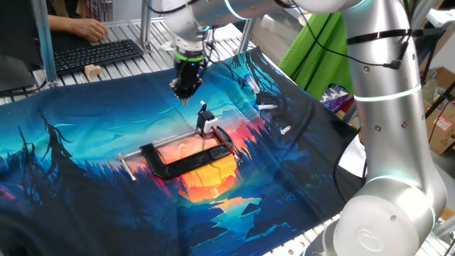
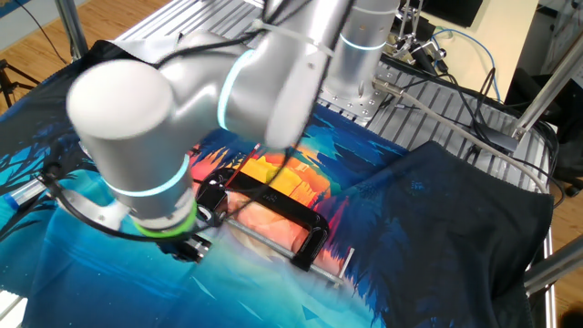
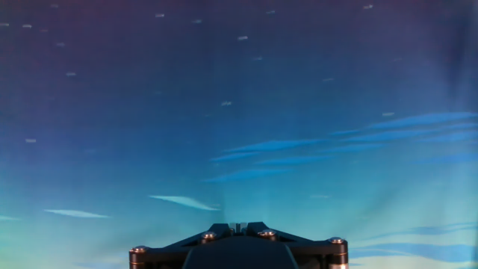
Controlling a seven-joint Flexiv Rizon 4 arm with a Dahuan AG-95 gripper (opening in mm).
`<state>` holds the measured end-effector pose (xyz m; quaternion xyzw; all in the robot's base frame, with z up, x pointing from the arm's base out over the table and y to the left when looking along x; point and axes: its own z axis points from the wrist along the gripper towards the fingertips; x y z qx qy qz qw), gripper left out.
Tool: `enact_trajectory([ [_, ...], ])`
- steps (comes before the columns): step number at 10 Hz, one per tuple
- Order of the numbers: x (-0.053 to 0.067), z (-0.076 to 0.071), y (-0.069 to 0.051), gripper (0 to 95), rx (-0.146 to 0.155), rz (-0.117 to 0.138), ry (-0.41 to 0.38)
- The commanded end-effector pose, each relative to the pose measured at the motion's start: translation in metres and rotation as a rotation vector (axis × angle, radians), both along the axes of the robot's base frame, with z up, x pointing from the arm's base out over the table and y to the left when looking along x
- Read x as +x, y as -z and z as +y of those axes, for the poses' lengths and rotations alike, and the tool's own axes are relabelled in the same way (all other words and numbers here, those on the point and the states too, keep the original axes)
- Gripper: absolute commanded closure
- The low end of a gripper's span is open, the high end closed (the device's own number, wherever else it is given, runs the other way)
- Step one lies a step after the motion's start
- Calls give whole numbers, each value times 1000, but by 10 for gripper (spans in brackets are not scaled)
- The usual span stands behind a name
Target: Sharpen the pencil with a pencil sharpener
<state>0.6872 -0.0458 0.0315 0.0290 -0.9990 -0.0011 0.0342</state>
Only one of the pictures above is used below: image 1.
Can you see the purple patterned cloth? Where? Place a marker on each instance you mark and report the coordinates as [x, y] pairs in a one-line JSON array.
[[334, 97]]

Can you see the green cloth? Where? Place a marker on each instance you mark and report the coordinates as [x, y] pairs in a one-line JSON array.
[[313, 60]]

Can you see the black C-clamp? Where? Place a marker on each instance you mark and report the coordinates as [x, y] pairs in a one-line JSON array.
[[185, 165]]

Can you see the aluminium frame post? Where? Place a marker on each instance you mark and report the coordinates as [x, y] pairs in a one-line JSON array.
[[246, 37], [45, 42], [145, 21]]

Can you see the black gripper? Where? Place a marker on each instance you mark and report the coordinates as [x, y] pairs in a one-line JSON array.
[[188, 73]]

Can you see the conical blue-capped tube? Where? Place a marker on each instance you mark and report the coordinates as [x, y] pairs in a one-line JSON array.
[[266, 106]]

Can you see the white crumpled tissue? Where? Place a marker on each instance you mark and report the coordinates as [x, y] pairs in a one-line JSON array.
[[165, 46]]

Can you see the white camera device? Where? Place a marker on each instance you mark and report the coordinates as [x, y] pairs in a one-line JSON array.
[[440, 19]]

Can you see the cardboard box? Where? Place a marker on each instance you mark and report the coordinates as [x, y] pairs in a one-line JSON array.
[[440, 124]]

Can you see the large clear blue-capped tube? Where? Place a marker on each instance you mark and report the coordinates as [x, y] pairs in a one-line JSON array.
[[251, 83]]

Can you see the black monitor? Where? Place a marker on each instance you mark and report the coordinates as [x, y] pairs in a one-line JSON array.
[[17, 32]]

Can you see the black tripod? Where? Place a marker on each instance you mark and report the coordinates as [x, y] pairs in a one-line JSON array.
[[440, 99]]

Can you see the red pencil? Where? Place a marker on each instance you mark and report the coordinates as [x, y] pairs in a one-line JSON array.
[[224, 142]]

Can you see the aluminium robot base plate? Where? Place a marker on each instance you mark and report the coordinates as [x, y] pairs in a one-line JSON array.
[[296, 247]]

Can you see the person's brown-shirted torso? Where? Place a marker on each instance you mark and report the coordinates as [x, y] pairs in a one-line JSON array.
[[64, 5]]

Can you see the small white tube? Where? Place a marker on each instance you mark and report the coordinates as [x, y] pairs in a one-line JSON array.
[[285, 130]]

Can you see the person's forearm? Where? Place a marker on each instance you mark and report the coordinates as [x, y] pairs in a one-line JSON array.
[[60, 23]]

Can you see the small wooden block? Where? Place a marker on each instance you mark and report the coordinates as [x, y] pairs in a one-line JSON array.
[[93, 70]]

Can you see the landscape print cloth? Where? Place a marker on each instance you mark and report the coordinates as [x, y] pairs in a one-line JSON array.
[[89, 124]]

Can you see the person's hand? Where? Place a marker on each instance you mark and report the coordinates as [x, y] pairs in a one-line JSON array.
[[90, 30]]

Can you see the black keyboard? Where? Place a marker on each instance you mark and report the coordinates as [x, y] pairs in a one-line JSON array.
[[96, 55]]

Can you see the black white pencil sharpener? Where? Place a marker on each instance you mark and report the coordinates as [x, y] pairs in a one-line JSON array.
[[204, 122]]

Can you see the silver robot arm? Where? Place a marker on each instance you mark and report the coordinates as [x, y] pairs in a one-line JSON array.
[[384, 124]]

